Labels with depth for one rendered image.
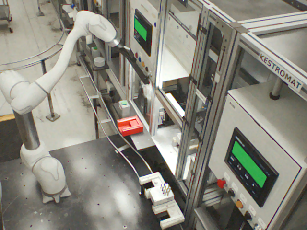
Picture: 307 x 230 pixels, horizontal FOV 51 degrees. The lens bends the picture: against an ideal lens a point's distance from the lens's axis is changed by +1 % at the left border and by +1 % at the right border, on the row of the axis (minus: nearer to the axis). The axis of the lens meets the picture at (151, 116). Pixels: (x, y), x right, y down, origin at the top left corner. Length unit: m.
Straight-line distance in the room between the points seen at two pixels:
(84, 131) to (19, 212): 1.61
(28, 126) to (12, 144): 1.62
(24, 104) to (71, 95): 2.46
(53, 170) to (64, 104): 2.03
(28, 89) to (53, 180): 0.66
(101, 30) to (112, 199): 1.11
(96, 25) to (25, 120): 0.71
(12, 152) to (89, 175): 1.39
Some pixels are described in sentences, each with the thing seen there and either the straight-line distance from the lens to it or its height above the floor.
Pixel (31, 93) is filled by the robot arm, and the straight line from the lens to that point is 1.77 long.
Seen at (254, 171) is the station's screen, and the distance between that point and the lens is 1.28.
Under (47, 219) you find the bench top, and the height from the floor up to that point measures 0.68.
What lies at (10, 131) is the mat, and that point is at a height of 0.01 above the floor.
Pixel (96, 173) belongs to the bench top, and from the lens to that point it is 2.40.
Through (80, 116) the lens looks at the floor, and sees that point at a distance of 3.88.
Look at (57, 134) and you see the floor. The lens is 3.70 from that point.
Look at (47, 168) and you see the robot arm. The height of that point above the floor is 0.95.
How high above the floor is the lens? 2.55
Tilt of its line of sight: 41 degrees down
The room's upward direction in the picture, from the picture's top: 5 degrees clockwise
